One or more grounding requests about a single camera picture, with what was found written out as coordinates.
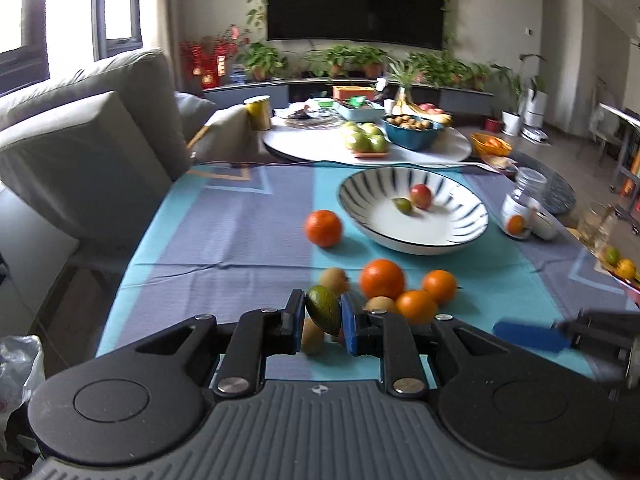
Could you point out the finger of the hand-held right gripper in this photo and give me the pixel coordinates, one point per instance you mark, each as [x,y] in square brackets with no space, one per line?
[530,336]

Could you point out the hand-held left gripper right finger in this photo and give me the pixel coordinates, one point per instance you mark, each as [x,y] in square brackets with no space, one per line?
[351,327]

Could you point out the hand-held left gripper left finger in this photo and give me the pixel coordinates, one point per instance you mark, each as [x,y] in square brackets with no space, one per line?
[295,317]

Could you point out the brown kiwi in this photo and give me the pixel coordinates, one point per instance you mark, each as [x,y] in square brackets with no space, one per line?
[380,304]
[334,280]
[312,337]

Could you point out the green avocado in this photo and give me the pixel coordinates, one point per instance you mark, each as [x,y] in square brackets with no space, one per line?
[323,307]

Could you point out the large orange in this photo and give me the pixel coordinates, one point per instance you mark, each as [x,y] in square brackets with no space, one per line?
[382,279]

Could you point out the blue striped white bowl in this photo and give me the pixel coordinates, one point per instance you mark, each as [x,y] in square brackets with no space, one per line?
[440,230]

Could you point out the small green fruit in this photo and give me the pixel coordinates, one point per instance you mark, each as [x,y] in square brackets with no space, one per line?
[402,205]

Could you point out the glass fruit plate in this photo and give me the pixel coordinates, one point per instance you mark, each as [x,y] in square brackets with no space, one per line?
[631,284]

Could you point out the lemon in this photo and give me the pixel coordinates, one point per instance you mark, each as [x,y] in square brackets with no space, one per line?
[626,269]

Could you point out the lime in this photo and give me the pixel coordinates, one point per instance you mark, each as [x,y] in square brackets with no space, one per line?
[611,255]

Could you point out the blue patterned tablecloth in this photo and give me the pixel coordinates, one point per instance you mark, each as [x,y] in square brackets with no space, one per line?
[225,240]

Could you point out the small white cup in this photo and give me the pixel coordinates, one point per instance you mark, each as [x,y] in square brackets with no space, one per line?
[544,224]

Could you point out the clear drinking glass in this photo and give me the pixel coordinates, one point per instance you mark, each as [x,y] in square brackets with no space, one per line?
[594,227]

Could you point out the glass jar with orange label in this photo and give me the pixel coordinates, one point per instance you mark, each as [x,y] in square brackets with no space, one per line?
[520,205]

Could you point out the dark round side table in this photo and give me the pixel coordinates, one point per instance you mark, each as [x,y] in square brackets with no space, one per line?
[555,185]

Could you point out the round white coffee table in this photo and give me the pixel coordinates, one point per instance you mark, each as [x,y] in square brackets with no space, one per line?
[310,142]

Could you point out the small snack plate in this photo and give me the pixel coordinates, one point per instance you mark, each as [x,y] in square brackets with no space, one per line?
[500,162]

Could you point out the pile of green apples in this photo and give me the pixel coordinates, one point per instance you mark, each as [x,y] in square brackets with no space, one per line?
[364,137]

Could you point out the orange basket of tangerines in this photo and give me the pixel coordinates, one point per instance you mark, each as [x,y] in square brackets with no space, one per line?
[491,144]

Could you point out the glass snack platter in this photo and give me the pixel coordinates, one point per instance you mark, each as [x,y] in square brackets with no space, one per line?
[305,116]

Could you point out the white robot vacuum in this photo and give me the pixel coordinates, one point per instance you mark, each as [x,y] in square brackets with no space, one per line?
[535,133]

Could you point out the blue bowl of brown fruit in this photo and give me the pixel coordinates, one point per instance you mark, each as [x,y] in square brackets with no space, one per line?
[412,132]

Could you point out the gold metal can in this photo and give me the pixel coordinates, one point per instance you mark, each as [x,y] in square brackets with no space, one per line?
[257,114]

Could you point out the small red pot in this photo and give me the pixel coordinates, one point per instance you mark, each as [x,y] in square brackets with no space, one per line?
[492,124]

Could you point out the white rectangular tray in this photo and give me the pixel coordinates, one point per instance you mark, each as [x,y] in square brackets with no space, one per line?
[357,109]

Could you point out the dining table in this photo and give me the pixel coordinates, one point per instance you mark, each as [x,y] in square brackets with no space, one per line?
[622,125]

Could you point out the small grey pillow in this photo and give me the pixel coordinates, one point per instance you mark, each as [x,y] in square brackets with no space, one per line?
[192,115]

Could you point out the grey television console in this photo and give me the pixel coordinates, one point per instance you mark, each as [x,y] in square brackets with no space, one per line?
[310,91]

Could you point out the bunch of bananas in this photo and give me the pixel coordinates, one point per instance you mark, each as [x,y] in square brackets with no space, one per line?
[415,109]

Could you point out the orange box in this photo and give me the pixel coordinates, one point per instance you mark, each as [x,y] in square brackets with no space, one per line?
[352,92]

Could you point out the tall plant in white pot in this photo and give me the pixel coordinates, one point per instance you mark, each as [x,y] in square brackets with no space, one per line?
[515,95]

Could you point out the vase with green plant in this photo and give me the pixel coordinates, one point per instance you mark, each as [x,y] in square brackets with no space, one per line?
[404,77]

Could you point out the grey sofa cushion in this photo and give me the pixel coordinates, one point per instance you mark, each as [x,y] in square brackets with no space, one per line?
[85,165]

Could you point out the potted green plant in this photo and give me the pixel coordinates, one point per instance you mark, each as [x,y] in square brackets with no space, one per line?
[261,60]
[372,59]
[477,75]
[437,67]
[339,59]

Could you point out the red flower decoration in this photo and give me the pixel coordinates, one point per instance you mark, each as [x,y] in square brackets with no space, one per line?
[210,57]

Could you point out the clear plastic bag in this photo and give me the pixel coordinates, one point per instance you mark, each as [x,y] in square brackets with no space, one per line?
[17,375]

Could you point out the grey sofa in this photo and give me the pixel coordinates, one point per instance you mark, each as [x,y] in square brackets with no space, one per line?
[75,125]

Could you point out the black television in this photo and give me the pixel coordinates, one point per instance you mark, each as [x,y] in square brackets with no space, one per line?
[356,0]

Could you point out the beige curtain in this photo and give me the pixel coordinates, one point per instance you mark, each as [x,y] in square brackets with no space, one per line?
[157,15]

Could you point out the dark framed window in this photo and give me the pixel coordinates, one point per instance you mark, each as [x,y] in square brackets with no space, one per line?
[60,5]

